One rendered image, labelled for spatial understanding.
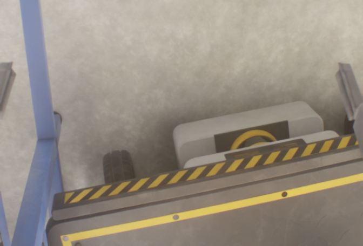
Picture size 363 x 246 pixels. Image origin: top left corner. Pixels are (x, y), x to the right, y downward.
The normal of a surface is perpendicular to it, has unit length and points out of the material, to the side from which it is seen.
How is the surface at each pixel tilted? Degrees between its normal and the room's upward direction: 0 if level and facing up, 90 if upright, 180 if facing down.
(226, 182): 0
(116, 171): 60
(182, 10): 0
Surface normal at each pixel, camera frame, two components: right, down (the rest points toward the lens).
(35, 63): 0.13, 0.33
